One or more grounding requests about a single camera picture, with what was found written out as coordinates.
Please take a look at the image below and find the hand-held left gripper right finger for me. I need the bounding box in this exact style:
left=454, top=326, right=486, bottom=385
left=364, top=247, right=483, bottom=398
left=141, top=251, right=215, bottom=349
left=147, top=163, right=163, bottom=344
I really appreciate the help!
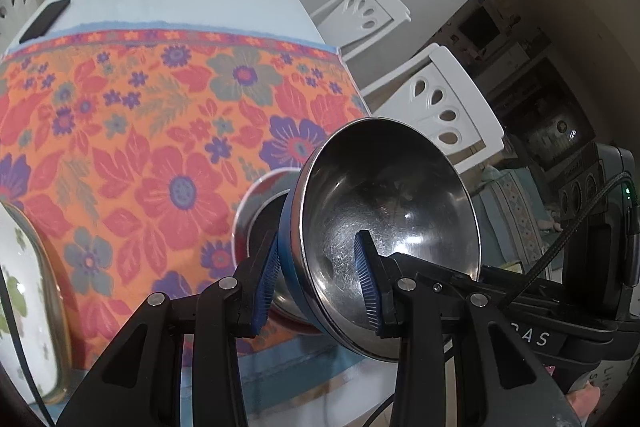
left=354, top=229, right=583, bottom=427

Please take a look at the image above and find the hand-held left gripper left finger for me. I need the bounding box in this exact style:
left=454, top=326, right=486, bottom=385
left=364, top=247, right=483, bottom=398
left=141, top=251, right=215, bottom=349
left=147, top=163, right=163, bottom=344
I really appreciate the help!
left=55, top=229, right=281, bottom=427

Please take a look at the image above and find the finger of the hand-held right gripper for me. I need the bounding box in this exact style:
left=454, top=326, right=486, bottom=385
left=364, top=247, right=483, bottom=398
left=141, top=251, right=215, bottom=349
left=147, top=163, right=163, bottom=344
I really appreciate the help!
left=387, top=251, right=481, bottom=295

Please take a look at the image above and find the blue steel bowl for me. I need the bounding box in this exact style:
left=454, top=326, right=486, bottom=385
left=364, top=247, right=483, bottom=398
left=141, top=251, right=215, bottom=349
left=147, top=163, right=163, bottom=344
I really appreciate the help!
left=277, top=117, right=483, bottom=364

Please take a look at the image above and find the octagonal white floral plate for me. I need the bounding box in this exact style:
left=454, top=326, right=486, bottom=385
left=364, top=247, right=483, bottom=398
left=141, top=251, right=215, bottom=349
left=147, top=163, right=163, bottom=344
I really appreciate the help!
left=0, top=202, right=73, bottom=408

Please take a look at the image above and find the person's right hand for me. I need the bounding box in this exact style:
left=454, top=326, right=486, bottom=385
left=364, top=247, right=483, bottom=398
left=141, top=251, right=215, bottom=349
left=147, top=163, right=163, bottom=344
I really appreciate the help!
left=567, top=379, right=608, bottom=427

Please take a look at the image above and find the patterned sofa cover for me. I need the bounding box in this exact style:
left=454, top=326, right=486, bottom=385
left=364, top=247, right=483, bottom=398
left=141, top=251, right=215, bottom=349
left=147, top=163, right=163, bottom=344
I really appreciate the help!
left=475, top=167, right=556, bottom=278

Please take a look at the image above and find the dark television screen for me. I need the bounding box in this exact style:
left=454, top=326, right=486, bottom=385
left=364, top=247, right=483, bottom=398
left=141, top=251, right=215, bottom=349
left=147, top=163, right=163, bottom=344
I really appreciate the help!
left=520, top=102, right=583, bottom=172

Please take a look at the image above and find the orange floral tablecloth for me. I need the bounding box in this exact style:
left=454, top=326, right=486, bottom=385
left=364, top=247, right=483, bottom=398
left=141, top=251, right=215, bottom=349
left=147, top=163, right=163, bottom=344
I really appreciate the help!
left=0, top=21, right=373, bottom=358

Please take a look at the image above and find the black smartphone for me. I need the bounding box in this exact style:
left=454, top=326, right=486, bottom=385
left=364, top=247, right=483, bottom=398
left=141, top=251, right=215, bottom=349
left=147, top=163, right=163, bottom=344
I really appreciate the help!
left=18, top=0, right=72, bottom=44

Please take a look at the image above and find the braided right gripper cable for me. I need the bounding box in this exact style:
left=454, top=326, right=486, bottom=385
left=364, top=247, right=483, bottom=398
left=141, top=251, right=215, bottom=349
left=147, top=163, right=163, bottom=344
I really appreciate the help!
left=497, top=172, right=633, bottom=308

